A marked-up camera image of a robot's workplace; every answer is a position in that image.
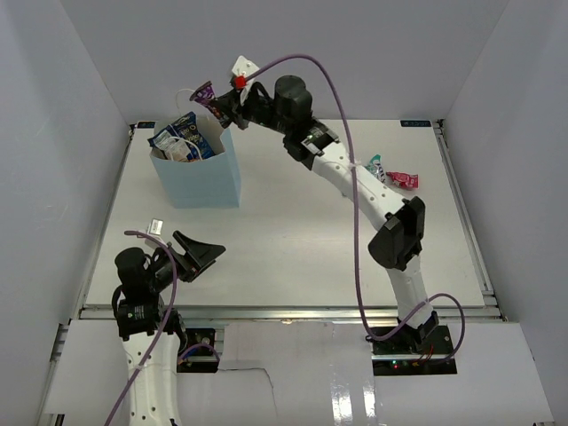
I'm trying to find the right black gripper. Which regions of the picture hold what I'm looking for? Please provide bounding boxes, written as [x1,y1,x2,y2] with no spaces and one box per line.
[215,83,294,136]

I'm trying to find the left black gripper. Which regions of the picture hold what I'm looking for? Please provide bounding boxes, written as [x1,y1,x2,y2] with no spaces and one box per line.
[146,230,225,291]

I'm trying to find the purple candy packet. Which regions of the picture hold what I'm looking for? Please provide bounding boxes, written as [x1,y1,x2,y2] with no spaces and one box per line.
[189,81,216,107]

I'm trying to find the blue snack bag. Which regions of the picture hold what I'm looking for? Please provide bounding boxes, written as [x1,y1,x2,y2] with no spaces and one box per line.
[148,112,215,162]

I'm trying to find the teal candy bag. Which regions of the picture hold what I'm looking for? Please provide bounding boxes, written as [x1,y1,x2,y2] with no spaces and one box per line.
[365,154,387,184]

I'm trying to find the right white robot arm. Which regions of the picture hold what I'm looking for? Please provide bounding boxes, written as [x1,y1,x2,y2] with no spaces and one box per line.
[210,75,438,354]

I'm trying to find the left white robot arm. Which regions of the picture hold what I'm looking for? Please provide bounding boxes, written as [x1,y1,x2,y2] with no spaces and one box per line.
[105,230,225,425]

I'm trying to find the light blue paper bag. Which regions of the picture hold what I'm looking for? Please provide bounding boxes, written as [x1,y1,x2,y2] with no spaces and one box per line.
[150,103,241,209]

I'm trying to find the small red candy packet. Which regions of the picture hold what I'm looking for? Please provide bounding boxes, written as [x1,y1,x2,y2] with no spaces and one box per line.
[386,171,419,191]

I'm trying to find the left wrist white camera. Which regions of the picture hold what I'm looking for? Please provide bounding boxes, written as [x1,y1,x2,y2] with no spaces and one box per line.
[146,218,163,236]

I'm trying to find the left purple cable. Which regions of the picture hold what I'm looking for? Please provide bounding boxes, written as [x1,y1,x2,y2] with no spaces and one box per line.
[104,229,181,426]

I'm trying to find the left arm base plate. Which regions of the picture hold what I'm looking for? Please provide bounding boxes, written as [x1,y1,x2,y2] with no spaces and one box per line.
[177,328,218,374]

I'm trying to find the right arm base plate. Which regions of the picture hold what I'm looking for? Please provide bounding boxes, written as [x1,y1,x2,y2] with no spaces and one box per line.
[366,326,458,377]

